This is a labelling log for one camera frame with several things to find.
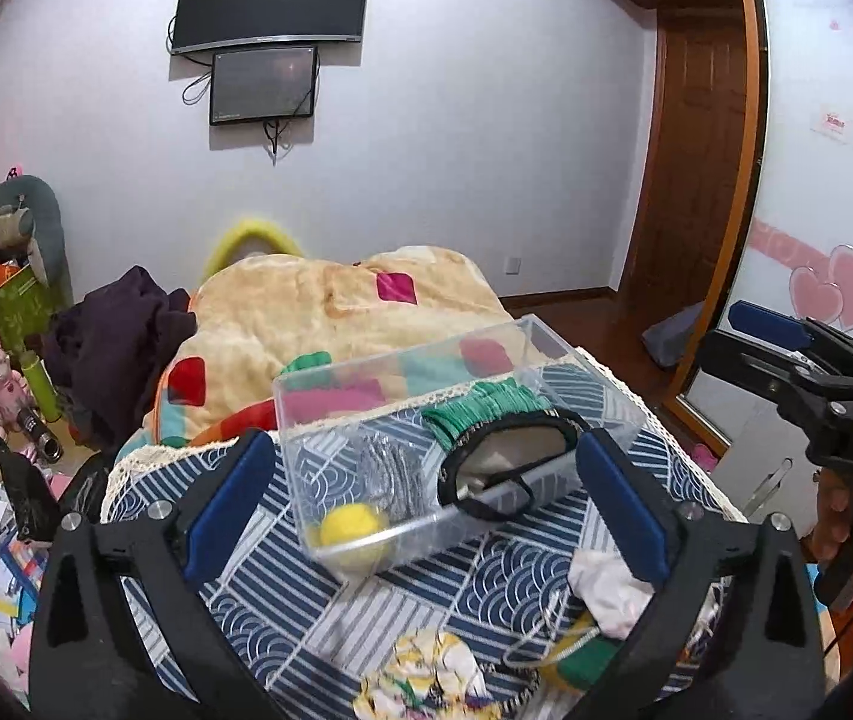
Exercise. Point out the clear plastic box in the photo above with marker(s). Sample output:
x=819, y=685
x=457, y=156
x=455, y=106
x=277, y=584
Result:
x=299, y=420

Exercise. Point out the black flashlight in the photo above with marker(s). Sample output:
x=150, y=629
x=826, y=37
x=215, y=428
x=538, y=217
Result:
x=40, y=435

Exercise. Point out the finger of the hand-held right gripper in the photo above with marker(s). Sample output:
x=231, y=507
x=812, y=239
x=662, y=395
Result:
x=741, y=364
x=768, y=322

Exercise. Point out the wardrobe sliding door with hearts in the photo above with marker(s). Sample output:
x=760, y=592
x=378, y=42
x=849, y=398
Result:
x=809, y=165

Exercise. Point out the beige patchwork blanket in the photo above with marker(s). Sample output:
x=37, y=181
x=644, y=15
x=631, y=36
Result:
x=306, y=315

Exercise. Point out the grey bag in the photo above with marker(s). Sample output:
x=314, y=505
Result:
x=674, y=337

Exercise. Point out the yellow felt ball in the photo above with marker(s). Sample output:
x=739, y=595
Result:
x=355, y=532

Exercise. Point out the black-rimmed beige eye mask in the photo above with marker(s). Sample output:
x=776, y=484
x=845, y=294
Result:
x=501, y=450

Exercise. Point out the grey plush toy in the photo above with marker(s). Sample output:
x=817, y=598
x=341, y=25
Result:
x=36, y=225

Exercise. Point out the yellow plush hood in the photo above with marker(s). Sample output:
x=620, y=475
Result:
x=246, y=232

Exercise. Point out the black wall television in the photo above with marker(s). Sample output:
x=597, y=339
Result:
x=268, y=0

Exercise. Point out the brown wooden door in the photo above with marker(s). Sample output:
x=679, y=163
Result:
x=689, y=165

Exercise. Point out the white cloth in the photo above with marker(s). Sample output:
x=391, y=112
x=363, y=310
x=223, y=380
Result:
x=610, y=589

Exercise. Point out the yellow floral cloth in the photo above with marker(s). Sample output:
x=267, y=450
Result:
x=426, y=671

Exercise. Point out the pink bunny toy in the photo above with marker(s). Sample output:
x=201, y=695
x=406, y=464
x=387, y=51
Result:
x=2, y=382

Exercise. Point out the blue wave-pattern tablecloth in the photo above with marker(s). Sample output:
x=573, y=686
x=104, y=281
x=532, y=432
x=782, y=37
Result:
x=306, y=615

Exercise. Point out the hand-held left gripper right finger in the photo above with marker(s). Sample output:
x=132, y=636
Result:
x=621, y=502

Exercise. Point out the dark purple clothing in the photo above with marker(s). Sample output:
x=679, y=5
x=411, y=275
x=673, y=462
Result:
x=115, y=345

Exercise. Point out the black bag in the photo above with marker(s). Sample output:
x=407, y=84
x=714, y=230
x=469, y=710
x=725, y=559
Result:
x=25, y=495

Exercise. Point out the white wall socket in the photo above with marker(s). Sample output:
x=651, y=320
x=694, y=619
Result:
x=512, y=265

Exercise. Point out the person's right hand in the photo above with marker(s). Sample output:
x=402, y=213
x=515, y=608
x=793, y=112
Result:
x=835, y=521

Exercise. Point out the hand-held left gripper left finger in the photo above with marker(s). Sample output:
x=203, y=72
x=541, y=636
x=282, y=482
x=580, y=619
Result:
x=231, y=499

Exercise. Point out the green bottle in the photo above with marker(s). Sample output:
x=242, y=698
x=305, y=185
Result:
x=40, y=386

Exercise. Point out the small black wall monitor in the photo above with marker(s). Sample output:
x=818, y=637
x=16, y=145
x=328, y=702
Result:
x=261, y=86

